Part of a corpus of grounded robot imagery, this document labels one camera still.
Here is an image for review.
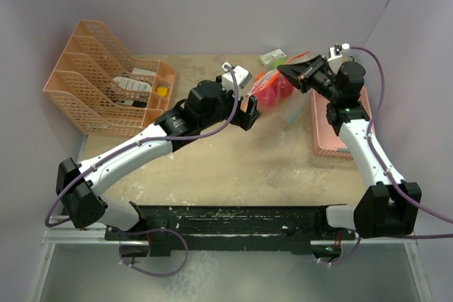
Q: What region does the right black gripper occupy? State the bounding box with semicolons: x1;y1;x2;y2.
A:
277;54;341;103

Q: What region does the zip bag of red apples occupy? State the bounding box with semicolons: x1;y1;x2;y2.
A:
246;51;311;115

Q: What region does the pink perforated plastic basket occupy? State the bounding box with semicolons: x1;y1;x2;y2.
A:
311;92;352;158

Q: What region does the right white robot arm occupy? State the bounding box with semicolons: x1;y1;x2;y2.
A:
277;56;421;239

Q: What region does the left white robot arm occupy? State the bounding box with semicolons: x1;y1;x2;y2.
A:
56;80;260;240

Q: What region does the zip bag of mixed fruit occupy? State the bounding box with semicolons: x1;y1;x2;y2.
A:
278;95;309;124

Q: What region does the small white red box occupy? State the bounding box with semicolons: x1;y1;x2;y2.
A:
259;48;287;68

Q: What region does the yellow eraser block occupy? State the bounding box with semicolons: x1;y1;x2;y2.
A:
156;86;169;98

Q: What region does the white packet in organizer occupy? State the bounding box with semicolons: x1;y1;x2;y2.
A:
113;68;156;93

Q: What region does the orange desk file organizer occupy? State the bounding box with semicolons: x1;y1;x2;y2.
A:
43;20;176;137

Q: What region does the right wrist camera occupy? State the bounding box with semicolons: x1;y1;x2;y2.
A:
327;43;350;63

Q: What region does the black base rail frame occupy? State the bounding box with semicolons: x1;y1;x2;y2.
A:
42;202;415;257

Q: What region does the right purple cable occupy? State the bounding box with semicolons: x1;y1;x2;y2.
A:
311;45;453;269

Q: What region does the purple cable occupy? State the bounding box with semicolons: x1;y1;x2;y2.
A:
45;64;245;277
311;45;453;269

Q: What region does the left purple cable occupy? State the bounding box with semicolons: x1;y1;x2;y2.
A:
45;64;245;277

